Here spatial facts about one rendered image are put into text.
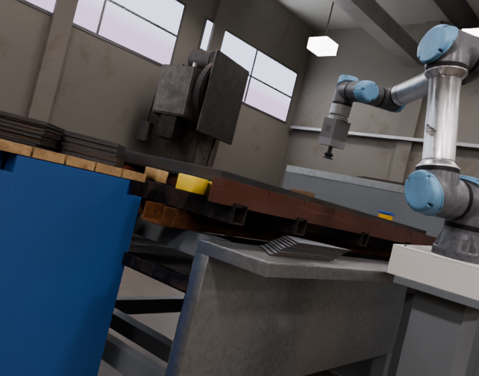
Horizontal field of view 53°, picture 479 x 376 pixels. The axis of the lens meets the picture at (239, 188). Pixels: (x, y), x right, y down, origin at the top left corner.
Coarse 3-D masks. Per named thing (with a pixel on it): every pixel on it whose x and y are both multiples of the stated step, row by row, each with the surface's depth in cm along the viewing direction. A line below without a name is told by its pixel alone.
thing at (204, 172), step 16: (128, 160) 141; (144, 160) 137; (160, 160) 132; (176, 160) 129; (208, 176) 121; (224, 176) 119; (240, 176) 124; (288, 192) 141; (336, 208) 165; (400, 224) 211
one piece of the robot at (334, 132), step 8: (328, 120) 182; (336, 120) 180; (344, 120) 181; (328, 128) 182; (336, 128) 180; (344, 128) 183; (320, 136) 184; (328, 136) 181; (336, 136) 181; (344, 136) 184; (328, 144) 181; (336, 144) 182; (344, 144) 185
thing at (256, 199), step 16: (224, 192) 113; (240, 192) 118; (256, 192) 123; (272, 192) 128; (256, 208) 124; (272, 208) 129; (288, 208) 135; (304, 208) 141; (320, 208) 148; (320, 224) 150; (336, 224) 158; (352, 224) 166; (368, 224) 176; (384, 224) 187; (400, 240) 202; (416, 240) 217; (432, 240) 234
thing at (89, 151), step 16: (0, 112) 105; (0, 128) 106; (16, 128) 106; (32, 128) 106; (48, 128) 109; (32, 144) 107; (48, 144) 114; (64, 144) 121; (80, 144) 121; (96, 144) 122; (112, 144) 123; (96, 160) 121; (112, 160) 122
